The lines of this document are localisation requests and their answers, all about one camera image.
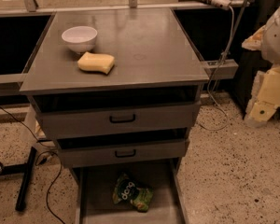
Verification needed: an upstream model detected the black floor cable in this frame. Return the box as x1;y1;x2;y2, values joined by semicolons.
0;105;66;224

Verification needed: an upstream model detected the grey side rail bracket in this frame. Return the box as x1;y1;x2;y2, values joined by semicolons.
202;59;239;80

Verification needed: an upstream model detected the grey middle drawer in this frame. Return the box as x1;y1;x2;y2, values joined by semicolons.
59;139;189;168

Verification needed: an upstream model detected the yellow sponge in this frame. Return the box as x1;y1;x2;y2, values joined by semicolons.
77;52;115;75

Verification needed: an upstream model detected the grey drawer cabinet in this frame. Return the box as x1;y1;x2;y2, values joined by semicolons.
21;8;208;224

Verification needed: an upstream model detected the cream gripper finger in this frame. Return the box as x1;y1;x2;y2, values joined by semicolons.
245;65;280;126

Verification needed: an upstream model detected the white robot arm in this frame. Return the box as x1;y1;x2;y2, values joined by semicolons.
242;7;280;127

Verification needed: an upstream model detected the grey drawer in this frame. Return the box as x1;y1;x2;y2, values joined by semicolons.
36;102;200;140
59;139;189;168
74;158;189;224

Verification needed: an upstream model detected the grey bottom drawer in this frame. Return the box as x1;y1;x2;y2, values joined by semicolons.
74;158;189;224

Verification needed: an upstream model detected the dark cabinet at right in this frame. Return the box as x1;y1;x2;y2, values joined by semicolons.
233;0;280;107

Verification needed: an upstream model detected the black table leg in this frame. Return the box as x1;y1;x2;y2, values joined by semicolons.
15;147;36;212

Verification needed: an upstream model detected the green rice chip bag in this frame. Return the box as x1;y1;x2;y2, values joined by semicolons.
112;173;153;212

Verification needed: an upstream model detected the grey top drawer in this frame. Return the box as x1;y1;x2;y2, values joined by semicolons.
36;102;200;140

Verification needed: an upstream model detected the white ceramic bowl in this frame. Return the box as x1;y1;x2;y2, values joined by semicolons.
62;26;98;53

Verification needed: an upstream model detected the grey power cable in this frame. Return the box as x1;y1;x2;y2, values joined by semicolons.
197;5;236;133

